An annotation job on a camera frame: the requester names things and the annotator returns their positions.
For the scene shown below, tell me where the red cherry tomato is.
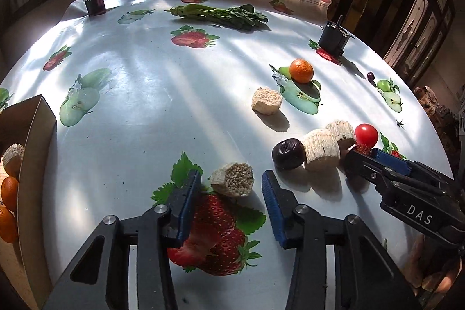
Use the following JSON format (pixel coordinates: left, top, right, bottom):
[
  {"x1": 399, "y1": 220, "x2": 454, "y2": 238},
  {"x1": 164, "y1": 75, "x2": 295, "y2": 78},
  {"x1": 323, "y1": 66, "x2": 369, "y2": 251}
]
[{"x1": 355, "y1": 123, "x2": 379, "y2": 149}]

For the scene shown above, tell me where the beige cylinder chunk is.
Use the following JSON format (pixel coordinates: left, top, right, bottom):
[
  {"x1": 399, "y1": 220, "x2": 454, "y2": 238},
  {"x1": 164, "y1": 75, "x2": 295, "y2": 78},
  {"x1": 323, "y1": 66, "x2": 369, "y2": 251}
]
[
  {"x1": 302, "y1": 128, "x2": 341, "y2": 171},
  {"x1": 325, "y1": 120, "x2": 355, "y2": 149}
]

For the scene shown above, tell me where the dark purple plum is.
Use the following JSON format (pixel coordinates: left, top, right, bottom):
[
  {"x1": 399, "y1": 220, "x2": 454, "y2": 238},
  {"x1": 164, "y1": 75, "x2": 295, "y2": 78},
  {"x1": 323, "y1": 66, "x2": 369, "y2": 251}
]
[{"x1": 271, "y1": 139, "x2": 306, "y2": 170}]

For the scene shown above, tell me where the small orange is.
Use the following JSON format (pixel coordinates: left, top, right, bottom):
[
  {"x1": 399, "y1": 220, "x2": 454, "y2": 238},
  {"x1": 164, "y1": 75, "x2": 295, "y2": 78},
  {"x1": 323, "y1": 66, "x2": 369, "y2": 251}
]
[
  {"x1": 1, "y1": 176, "x2": 19, "y2": 212},
  {"x1": 289, "y1": 59, "x2": 314, "y2": 83},
  {"x1": 0, "y1": 205, "x2": 18, "y2": 243}
]

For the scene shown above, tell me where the dark red jujube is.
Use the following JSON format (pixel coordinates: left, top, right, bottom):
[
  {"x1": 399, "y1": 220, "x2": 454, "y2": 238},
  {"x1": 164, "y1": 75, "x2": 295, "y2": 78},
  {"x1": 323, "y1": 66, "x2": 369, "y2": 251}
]
[{"x1": 353, "y1": 144, "x2": 371, "y2": 156}]

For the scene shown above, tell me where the person's right hand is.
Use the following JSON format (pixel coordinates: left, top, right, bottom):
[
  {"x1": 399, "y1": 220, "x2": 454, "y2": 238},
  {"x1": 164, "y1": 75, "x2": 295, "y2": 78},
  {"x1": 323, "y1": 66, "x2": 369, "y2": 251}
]
[{"x1": 401, "y1": 234, "x2": 462, "y2": 294}]

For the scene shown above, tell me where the brown patterned sleeve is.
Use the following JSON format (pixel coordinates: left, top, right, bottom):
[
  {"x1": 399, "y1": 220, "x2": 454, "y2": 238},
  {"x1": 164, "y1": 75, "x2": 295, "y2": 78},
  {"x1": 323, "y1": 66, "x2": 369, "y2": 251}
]
[{"x1": 414, "y1": 86, "x2": 455, "y2": 152}]

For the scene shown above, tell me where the brown cardboard tray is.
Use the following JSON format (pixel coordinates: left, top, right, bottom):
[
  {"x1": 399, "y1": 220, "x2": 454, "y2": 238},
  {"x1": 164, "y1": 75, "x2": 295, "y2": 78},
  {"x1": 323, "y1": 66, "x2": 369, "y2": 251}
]
[{"x1": 1, "y1": 95, "x2": 56, "y2": 309}]

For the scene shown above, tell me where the small black motor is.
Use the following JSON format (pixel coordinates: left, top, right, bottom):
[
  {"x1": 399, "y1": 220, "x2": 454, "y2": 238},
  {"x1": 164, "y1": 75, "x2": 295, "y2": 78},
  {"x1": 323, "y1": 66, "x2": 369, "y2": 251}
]
[{"x1": 319, "y1": 15, "x2": 354, "y2": 58}]

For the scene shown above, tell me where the fruit print tablecloth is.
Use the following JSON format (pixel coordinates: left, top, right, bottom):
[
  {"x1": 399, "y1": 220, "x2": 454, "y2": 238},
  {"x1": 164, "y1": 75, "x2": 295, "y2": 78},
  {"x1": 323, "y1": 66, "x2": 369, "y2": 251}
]
[{"x1": 0, "y1": 0, "x2": 455, "y2": 310}]

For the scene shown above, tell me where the green leafy vegetable bunch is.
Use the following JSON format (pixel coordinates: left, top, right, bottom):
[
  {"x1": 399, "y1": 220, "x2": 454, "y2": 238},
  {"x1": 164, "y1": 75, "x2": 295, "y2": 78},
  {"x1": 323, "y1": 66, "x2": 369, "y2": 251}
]
[{"x1": 166, "y1": 4, "x2": 268, "y2": 31}]

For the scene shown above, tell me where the dark jar with lid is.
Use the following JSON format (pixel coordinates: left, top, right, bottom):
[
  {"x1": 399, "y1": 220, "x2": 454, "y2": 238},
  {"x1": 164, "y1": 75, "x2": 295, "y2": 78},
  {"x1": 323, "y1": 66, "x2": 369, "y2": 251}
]
[{"x1": 83, "y1": 0, "x2": 106, "y2": 17}]

